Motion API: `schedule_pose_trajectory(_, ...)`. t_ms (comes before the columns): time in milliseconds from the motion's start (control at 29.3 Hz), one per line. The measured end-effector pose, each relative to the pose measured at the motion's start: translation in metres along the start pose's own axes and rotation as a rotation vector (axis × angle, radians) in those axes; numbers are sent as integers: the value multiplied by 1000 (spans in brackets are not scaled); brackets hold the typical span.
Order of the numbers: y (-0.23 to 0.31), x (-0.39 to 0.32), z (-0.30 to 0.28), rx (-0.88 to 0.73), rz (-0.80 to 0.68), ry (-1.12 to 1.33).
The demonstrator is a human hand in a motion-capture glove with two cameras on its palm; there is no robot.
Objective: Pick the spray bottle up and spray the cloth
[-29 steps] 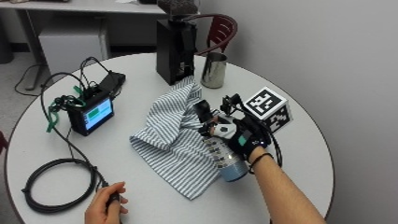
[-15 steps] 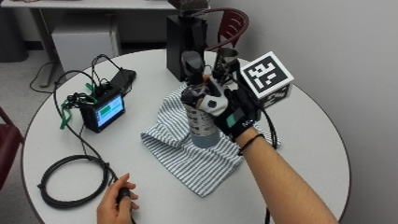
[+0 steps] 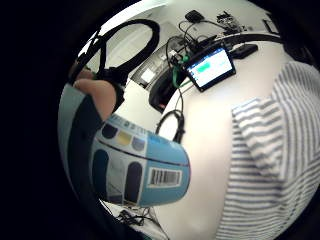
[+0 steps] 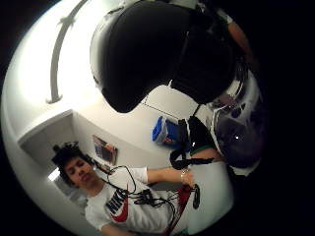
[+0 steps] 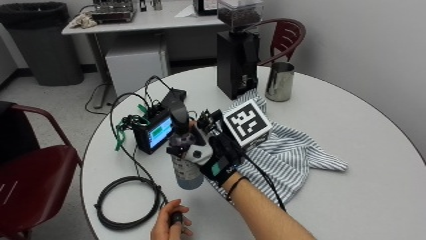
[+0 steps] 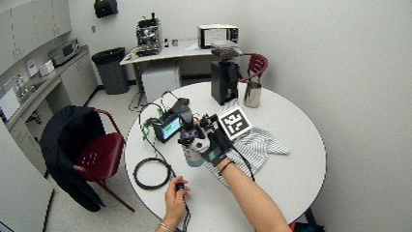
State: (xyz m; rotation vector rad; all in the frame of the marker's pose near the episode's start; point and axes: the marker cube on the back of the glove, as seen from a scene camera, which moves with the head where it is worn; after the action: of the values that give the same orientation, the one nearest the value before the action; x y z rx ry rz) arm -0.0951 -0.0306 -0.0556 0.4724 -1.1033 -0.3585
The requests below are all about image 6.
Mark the clear spray bottle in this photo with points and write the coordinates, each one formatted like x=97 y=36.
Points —
x=193 y=158

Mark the small monitor with green screen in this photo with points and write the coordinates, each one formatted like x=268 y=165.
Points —
x=169 y=128

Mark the white marker cube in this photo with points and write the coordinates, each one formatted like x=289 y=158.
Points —
x=234 y=121

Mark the black wrist band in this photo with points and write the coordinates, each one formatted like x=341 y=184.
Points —
x=225 y=167

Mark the striped cloth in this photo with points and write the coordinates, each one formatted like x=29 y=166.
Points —
x=261 y=145

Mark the white box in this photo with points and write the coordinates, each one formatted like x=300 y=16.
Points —
x=160 y=84

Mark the black coffee grinder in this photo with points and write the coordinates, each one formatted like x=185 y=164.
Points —
x=224 y=80

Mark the steel milk pitcher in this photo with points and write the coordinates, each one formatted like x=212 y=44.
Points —
x=252 y=94

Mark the red chair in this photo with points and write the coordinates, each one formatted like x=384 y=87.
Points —
x=100 y=154
x=256 y=66

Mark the white desk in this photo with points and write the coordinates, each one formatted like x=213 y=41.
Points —
x=180 y=53

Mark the black trash bin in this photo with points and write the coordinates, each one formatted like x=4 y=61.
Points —
x=110 y=72

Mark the black jacket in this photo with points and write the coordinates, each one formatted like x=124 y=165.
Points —
x=68 y=151

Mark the small metal cup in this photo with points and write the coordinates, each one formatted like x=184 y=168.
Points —
x=174 y=43

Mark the small dark bottle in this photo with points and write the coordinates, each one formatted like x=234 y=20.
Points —
x=165 y=43

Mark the white microwave oven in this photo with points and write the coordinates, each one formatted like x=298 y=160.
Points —
x=217 y=36

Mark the espresso machine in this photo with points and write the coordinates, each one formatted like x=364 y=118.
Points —
x=148 y=37

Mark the dark bag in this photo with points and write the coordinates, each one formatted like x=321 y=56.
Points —
x=306 y=225

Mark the white counter cabinet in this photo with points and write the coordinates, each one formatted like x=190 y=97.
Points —
x=56 y=87

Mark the grey microwave oven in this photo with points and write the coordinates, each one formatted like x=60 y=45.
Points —
x=64 y=51

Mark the white upper cabinets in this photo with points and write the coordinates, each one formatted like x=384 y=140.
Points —
x=29 y=29

